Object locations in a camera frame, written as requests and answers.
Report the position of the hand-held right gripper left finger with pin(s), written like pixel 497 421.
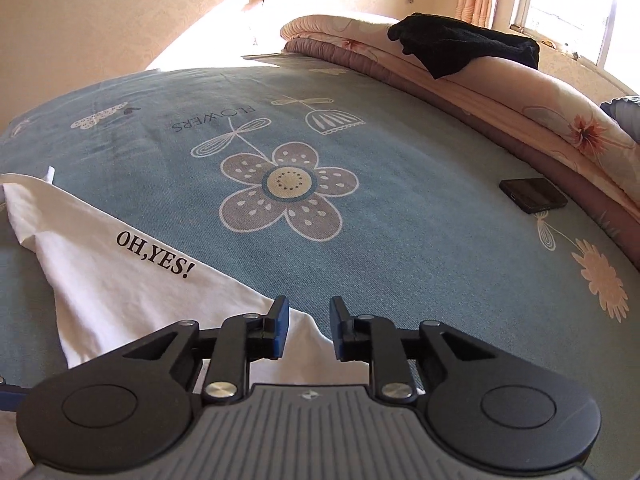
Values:
pixel 281 327

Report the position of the black smartphone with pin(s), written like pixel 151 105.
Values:
pixel 532 195

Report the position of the black cloth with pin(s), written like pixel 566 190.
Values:
pixel 460 42

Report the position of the blue floral bed sheet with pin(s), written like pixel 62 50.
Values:
pixel 425 170

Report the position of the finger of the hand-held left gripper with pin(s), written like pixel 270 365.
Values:
pixel 12 396

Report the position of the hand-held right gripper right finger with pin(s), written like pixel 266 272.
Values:
pixel 338 332

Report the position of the pink floral folded quilt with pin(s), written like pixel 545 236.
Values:
pixel 550 110

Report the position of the white printed long-sleeve shirt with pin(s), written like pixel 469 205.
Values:
pixel 125 285

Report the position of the grey-blue floral pillow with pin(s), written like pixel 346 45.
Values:
pixel 625 117

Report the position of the window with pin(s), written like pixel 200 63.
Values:
pixel 575 5

